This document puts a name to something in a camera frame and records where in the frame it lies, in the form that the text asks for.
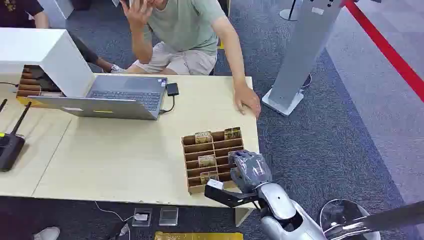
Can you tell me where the black router with antennas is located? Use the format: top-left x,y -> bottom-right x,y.
0,98 -> 33,173

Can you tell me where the black external drive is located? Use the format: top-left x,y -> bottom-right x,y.
165,82 -> 180,97

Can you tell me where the floor socket plate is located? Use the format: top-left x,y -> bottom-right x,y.
158,206 -> 179,227

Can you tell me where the person's hand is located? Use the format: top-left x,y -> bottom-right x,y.
233,82 -> 263,119
120,0 -> 154,31

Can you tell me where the person's right hand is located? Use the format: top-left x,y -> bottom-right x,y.
120,0 -> 154,31

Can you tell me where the wooden card box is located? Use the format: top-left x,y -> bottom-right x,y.
180,126 -> 246,195
15,64 -> 66,99

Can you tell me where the white cabinet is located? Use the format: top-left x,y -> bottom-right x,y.
37,0 -> 76,29

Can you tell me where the pale table leg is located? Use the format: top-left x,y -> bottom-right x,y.
234,207 -> 255,228

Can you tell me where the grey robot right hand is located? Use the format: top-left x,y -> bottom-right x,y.
228,149 -> 274,195

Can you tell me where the pale wrist camera, black bracket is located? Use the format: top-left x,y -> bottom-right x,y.
203,178 -> 260,209

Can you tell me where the stanchion base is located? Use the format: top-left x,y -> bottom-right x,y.
279,0 -> 303,22

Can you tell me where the floor socket with plug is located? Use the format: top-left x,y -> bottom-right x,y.
131,207 -> 154,228

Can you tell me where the card with printed face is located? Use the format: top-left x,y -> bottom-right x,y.
194,131 -> 213,145
200,170 -> 220,185
197,154 -> 217,169
223,127 -> 242,141

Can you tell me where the person in dark top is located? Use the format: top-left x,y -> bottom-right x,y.
0,0 -> 127,74

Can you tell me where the yellow printed sheet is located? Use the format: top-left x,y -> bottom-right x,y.
154,231 -> 245,240

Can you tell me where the person's left hand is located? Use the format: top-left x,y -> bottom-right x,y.
233,82 -> 263,119

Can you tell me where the white floor cable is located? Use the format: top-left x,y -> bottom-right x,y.
94,201 -> 135,223

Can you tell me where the black drive cable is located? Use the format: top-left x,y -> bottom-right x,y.
158,95 -> 176,115

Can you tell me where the red barrier belt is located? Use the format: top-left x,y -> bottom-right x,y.
343,0 -> 424,103

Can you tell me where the white box cover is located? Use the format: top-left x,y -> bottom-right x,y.
0,27 -> 96,98

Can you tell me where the grey slanted stand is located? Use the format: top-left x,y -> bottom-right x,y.
261,0 -> 344,117

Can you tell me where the white shoe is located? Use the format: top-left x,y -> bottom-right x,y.
32,226 -> 62,240

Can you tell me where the grey open laptop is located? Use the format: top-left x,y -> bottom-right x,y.
27,74 -> 169,121

